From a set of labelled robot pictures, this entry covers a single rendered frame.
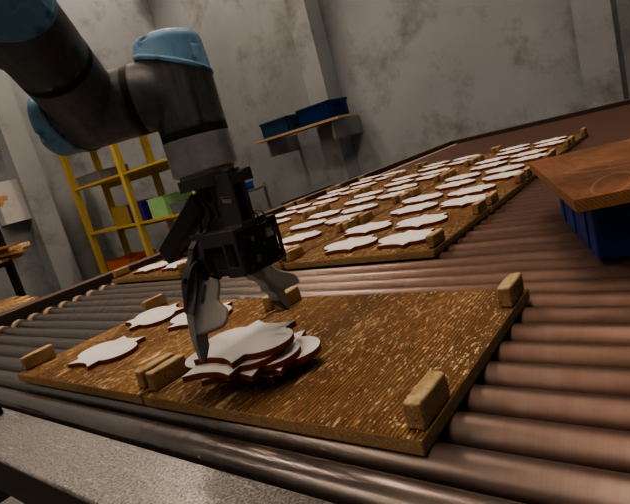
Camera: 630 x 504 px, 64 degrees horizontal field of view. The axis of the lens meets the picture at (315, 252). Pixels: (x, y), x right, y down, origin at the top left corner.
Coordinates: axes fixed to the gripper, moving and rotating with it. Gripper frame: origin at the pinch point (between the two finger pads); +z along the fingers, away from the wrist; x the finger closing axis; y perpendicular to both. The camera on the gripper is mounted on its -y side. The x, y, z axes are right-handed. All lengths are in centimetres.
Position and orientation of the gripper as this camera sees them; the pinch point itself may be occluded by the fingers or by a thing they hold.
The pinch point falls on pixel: (245, 335)
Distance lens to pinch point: 64.1
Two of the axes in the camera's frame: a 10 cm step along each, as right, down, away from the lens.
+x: 5.9, -3.1, 7.5
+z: 2.6, 9.5, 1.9
